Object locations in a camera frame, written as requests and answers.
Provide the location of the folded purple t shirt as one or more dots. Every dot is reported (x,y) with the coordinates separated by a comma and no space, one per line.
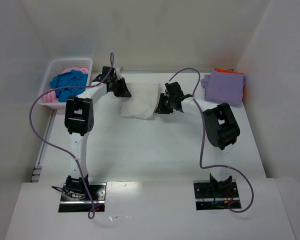
(222,87)

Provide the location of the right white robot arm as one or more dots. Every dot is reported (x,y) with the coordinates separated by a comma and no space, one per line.
(219,127)

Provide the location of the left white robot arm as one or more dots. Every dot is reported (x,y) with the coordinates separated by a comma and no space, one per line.
(79,122)

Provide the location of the white t shirt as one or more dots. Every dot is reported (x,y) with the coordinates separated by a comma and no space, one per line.
(143,102)

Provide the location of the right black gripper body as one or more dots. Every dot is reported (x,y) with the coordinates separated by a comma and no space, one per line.
(165,104)

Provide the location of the blue t shirt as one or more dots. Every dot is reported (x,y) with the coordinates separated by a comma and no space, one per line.
(68,82)

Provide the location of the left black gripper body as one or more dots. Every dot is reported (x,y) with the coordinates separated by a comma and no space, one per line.
(121,87)

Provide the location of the pink t shirt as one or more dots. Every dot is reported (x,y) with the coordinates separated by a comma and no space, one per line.
(51,96)

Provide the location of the white plastic basket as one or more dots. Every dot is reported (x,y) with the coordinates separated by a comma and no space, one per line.
(55,68)

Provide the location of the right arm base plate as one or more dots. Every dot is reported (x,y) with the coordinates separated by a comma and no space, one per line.
(206,199)

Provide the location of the folded orange t shirt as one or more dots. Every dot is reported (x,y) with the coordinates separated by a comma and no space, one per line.
(231,71)

